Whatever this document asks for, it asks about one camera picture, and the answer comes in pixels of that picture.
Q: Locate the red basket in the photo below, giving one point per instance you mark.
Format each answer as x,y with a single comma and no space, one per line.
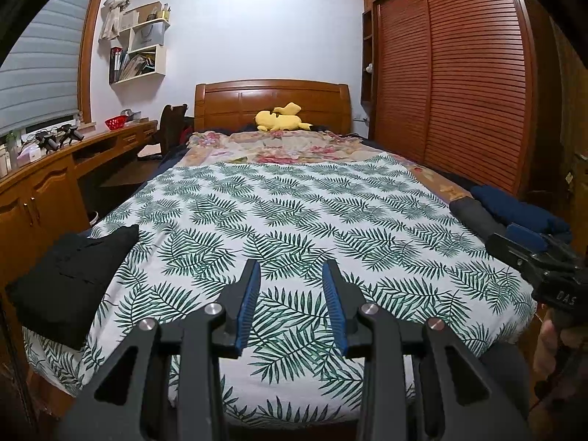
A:
117,122

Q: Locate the wooden headboard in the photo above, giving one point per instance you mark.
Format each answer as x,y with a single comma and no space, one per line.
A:
233,105

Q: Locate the yellow plush toy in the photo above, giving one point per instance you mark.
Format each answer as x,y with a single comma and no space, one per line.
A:
281,118

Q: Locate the tied white curtain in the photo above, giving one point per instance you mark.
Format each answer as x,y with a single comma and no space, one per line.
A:
112,24

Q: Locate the dark wooden chair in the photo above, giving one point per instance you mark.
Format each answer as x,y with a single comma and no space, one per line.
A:
171,125

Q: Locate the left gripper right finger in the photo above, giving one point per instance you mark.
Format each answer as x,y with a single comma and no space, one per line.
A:
420,380

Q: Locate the black gadgets on desk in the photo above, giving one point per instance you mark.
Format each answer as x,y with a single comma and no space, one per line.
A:
54,139

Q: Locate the white wall shelf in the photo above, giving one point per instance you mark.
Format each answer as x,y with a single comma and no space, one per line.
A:
138,52

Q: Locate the wooden desk cabinet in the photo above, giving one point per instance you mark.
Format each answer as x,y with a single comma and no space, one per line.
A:
42,201

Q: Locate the dark grey folded garment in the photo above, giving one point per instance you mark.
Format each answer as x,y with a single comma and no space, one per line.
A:
476,218

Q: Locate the grey window blind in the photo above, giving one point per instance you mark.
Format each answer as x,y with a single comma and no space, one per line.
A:
39,77

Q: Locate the leaf print bed sheet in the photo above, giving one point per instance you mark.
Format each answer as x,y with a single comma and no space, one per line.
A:
390,235

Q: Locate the floral quilt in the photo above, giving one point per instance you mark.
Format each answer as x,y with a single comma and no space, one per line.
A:
296,147

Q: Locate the wooden louvered wardrobe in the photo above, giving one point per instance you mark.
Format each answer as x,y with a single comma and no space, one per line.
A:
472,88

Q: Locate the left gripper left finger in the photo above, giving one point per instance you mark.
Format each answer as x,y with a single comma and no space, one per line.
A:
162,381

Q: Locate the right hand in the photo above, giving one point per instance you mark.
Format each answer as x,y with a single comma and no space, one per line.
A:
544,360

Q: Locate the black folded garment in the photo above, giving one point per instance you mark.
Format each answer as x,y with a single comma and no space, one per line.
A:
58,299

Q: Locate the navy blue suit jacket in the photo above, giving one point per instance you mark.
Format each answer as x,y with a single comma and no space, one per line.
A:
507,209

